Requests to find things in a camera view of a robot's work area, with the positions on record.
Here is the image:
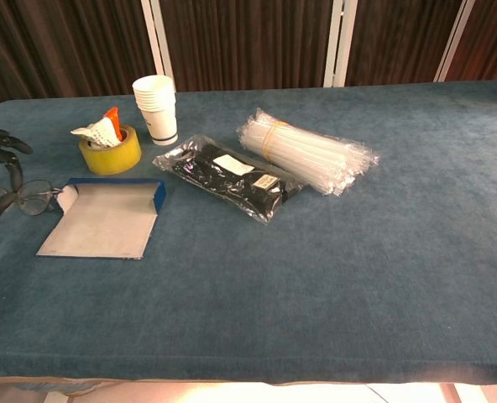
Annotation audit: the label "thin metal frame eyeglasses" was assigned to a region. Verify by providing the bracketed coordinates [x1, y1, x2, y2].
[0, 179, 61, 217]

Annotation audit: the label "blue cardboard box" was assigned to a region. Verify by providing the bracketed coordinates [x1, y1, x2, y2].
[36, 177, 167, 261]

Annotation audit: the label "stack of white paper cups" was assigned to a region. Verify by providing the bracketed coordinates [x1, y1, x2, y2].
[132, 75, 179, 147]

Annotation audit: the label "crumpled white orange wrapper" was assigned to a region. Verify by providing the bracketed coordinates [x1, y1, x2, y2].
[70, 107, 122, 149]

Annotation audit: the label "yellow packing tape roll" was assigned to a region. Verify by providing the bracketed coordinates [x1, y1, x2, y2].
[78, 124, 143, 175]

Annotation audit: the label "black items in clear bag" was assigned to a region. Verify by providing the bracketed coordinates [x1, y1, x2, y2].
[153, 133, 304, 226]

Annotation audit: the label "dark brown curtain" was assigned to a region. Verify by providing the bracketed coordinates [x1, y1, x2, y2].
[0, 0, 497, 106]

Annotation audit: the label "yellow rubber band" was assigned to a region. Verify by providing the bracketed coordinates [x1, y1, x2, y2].
[261, 121, 289, 160]

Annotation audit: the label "bundle of clear wrapped straws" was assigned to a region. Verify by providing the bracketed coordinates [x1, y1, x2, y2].
[236, 107, 380, 197]

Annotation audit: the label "blue-green table cloth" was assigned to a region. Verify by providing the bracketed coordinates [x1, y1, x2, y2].
[0, 79, 497, 385]

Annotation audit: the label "white frame post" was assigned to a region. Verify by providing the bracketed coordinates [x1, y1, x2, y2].
[433, 0, 477, 83]
[141, 0, 175, 92]
[323, 0, 358, 88]

